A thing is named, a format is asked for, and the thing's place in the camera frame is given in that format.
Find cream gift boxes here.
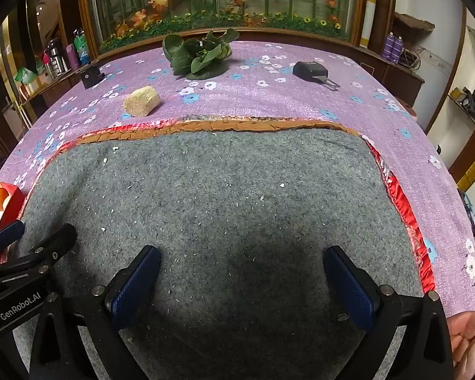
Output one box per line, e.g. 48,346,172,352
20,81,44,98

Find purple floral tablecloth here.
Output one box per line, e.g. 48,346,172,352
0,41,475,313

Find green labelled plastic bottle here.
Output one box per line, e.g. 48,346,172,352
73,28,91,65

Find yellow white scroll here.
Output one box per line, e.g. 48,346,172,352
362,0,379,48

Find green leafy vegetable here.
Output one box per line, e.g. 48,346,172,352
162,28,240,80

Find tangled cables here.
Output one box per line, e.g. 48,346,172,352
404,47,422,70

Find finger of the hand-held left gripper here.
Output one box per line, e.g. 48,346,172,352
0,220,25,266
0,224,78,291

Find pink bottle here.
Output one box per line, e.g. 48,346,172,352
65,43,80,70

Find grey felt mat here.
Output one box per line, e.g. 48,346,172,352
18,127,424,380

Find black handheld device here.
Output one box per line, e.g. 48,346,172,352
293,61,341,91

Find brown root wood shelf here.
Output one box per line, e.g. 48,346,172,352
394,12,436,34

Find person's right hand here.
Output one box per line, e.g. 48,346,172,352
447,311,475,380

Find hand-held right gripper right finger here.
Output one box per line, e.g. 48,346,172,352
323,244,454,380

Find black cylindrical stand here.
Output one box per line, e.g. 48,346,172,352
81,61,104,89

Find green packet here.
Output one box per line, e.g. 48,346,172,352
15,67,38,86

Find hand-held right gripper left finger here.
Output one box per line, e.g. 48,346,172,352
29,244,162,380

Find black silver thermos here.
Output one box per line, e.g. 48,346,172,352
45,39,66,78

